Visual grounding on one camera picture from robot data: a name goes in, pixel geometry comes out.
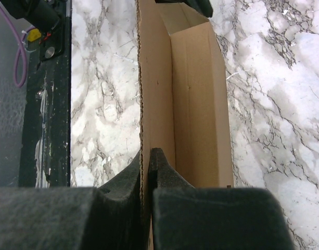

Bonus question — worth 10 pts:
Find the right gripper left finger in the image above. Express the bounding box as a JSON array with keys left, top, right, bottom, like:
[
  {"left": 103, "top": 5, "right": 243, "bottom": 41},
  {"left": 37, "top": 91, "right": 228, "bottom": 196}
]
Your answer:
[{"left": 0, "top": 156, "right": 146, "bottom": 249}]

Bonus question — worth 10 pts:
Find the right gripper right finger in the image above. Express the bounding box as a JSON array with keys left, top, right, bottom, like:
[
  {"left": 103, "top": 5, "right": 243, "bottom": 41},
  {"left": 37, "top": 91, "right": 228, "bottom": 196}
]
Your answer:
[{"left": 148, "top": 148, "right": 294, "bottom": 249}]

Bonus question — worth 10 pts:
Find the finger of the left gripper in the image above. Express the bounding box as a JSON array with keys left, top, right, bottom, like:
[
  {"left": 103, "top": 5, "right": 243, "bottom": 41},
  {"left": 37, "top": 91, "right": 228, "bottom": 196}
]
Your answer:
[{"left": 155, "top": 0, "right": 213, "bottom": 18}]

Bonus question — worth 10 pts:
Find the cardboard box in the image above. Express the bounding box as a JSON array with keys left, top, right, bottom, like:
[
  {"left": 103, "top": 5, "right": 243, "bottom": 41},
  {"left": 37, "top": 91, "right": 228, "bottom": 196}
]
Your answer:
[{"left": 136, "top": 1, "right": 234, "bottom": 249}]

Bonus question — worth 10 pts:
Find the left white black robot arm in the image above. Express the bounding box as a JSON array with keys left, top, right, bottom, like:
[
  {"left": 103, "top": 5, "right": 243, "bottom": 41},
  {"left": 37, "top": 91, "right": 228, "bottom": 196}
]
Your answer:
[{"left": 1, "top": 0, "right": 213, "bottom": 32}]

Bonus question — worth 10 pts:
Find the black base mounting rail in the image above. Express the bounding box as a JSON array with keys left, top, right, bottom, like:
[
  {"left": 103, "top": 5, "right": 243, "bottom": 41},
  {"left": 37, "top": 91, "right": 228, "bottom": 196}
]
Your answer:
[{"left": 18, "top": 1, "right": 72, "bottom": 188}]

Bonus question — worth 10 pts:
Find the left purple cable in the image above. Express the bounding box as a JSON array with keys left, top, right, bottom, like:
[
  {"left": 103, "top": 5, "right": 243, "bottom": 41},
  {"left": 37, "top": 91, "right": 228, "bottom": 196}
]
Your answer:
[{"left": 0, "top": 0, "right": 29, "bottom": 89}]

